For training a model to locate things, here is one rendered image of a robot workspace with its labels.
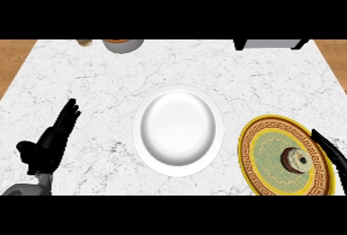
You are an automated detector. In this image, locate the tan round object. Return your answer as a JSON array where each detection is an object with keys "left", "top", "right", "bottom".
[{"left": 74, "top": 39, "right": 93, "bottom": 48}]

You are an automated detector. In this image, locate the cream cupcake with brown wrapper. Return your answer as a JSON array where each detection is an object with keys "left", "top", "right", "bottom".
[{"left": 279, "top": 147, "right": 315, "bottom": 175}]

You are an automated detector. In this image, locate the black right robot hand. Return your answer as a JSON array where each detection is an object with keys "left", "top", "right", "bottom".
[{"left": 310, "top": 129, "right": 347, "bottom": 196}]

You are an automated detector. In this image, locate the white plate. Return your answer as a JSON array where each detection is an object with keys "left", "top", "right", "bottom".
[{"left": 132, "top": 84, "right": 225, "bottom": 178}]

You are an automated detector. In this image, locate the yellow patterned plate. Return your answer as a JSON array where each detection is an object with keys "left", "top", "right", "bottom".
[{"left": 238, "top": 114, "right": 338, "bottom": 196}]

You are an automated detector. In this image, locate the grey appliance with black frame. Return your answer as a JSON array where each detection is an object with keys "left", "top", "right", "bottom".
[{"left": 232, "top": 39, "right": 312, "bottom": 51}]

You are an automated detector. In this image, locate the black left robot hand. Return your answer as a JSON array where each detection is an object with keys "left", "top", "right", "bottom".
[{"left": 15, "top": 97, "right": 83, "bottom": 176}]

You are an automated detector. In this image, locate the grey pot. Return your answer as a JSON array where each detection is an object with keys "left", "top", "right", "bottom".
[{"left": 102, "top": 39, "right": 145, "bottom": 55}]

